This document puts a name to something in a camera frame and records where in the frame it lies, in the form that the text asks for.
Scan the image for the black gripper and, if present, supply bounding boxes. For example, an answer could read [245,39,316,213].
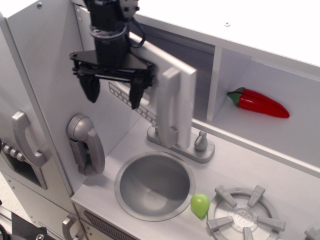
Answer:
[69,34,155,110]

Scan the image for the white microwave door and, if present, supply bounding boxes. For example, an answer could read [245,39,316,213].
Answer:
[131,41,197,149]

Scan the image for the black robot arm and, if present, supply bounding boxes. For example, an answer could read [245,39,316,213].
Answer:
[69,0,155,110]

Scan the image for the grey toy telephone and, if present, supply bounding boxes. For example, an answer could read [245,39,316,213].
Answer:
[67,113,105,177]

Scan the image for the round grey sink basin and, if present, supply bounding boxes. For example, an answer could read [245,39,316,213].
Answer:
[114,151,196,222]

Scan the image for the grey toy faucet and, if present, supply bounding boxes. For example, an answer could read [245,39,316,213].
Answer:
[146,124,216,165]

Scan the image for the grey ice dispenser panel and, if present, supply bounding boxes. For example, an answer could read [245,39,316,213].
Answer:
[0,140,48,190]

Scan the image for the white toy kitchen cabinet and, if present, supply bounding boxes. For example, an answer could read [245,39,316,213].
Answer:
[0,0,320,240]

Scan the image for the red toy chili pepper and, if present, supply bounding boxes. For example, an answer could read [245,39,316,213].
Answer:
[226,87,290,119]

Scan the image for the green toy pear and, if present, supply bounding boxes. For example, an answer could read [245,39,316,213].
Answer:
[190,193,210,220]

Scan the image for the grey stove burner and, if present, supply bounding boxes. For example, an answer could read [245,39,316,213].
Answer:
[206,185,286,240]

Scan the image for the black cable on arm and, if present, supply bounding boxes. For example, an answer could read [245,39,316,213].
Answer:
[129,16,146,49]

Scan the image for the grey fridge door handle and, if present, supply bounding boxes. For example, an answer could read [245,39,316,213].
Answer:
[11,110,48,168]

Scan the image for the grey lower door handle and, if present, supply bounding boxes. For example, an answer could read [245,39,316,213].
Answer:
[62,216,79,240]

